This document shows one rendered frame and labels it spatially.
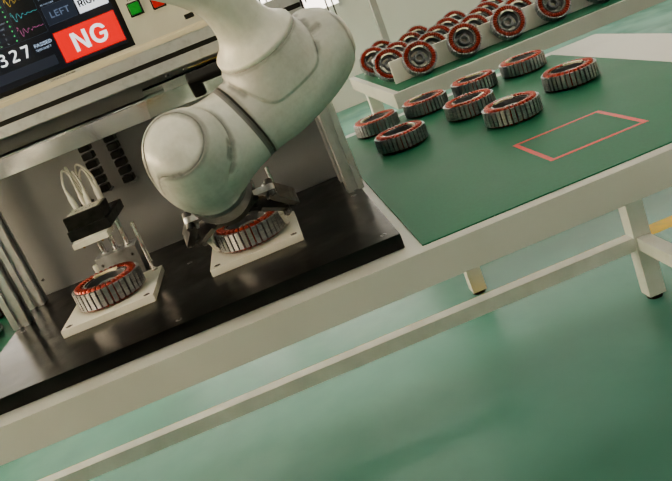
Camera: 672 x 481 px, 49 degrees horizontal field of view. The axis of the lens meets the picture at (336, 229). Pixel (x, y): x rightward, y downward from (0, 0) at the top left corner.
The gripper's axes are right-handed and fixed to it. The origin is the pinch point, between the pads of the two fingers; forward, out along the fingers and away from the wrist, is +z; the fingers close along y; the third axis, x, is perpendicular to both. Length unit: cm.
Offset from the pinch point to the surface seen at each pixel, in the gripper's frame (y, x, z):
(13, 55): 24.9, -39.2, -8.0
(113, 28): 8.4, -37.8, -6.8
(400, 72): -53, -62, 112
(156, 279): 16.9, 2.1, 0.7
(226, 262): 4.6, 5.3, -4.8
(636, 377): -67, 51, 73
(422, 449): -13, 48, 79
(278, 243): -3.8, 5.7, -5.2
